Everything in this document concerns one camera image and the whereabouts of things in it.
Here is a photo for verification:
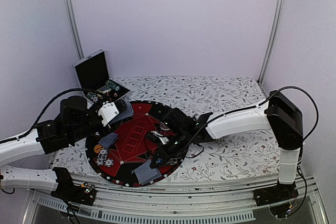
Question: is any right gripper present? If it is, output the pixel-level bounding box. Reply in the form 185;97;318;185
150;129;192;168

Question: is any blue playing card deck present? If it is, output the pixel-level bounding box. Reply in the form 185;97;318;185
111;103;134;123

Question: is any single blue white chip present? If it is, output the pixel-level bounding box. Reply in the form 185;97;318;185
104;158;114;167

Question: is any spread blue chips pile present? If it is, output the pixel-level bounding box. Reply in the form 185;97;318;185
96;149;108;166

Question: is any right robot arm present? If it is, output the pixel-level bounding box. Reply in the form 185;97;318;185
146;87;310;201

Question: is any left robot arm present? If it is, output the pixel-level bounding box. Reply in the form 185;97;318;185
1;94;129;200

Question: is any chip row in case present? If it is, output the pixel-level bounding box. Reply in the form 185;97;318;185
87;92;99;103
106;80;121;92

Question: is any boxed card deck in case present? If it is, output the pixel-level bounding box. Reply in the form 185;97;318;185
97;86;111;96

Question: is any clear acrylic dealer button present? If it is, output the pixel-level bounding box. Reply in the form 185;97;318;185
160;122;170;131

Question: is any aluminium poker chip case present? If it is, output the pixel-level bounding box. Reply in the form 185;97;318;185
72;49;130;101

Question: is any orange big blind button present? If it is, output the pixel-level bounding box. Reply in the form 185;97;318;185
94;144;104;154

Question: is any round red black poker mat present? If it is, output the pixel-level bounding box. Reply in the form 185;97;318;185
86;101;191;187

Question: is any floral table cover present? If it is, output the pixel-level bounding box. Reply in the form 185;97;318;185
49;76;295;183

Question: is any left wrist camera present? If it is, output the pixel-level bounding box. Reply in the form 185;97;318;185
97;102;120;127

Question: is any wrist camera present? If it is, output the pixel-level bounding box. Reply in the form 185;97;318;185
97;102;120;127
145;131;169;145

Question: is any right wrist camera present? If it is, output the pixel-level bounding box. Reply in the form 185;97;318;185
145;131;169;145

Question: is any aluminium front rail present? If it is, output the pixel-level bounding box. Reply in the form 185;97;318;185
22;173;329;224

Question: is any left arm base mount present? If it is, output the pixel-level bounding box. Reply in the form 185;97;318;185
50;167;97;206

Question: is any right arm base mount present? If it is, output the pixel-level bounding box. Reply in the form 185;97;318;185
253;185;299;219

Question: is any left aluminium post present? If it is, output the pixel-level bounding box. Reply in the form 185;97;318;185
64;0;84;59

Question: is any aluminium post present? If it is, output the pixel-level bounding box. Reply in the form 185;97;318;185
257;0;285;86
64;0;84;59

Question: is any right aluminium post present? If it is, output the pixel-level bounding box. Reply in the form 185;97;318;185
257;0;285;86

